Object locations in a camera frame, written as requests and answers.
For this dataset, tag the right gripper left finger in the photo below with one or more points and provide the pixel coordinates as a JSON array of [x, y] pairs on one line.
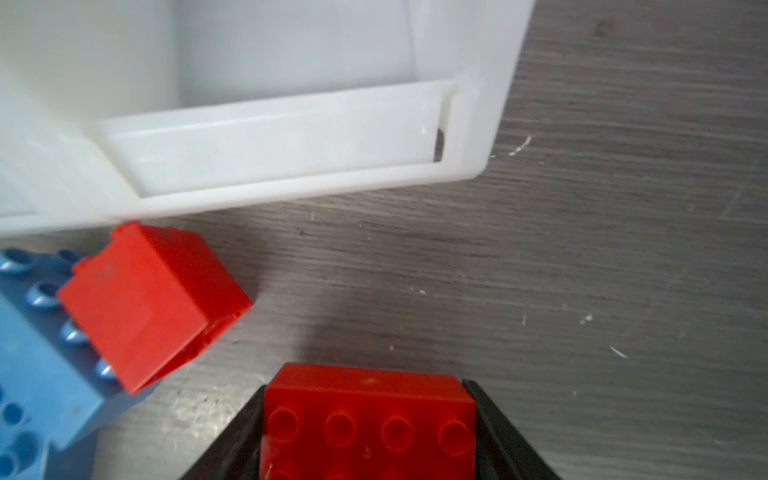
[[235, 454]]

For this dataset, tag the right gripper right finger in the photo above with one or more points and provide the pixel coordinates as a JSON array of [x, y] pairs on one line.
[[501, 450]]

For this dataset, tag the red small brick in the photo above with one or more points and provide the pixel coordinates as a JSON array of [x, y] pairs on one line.
[[152, 300]]

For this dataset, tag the blue brick pair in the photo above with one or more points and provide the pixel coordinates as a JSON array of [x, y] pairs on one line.
[[56, 390]]

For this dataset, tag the right white bin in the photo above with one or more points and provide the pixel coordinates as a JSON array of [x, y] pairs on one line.
[[122, 110]]

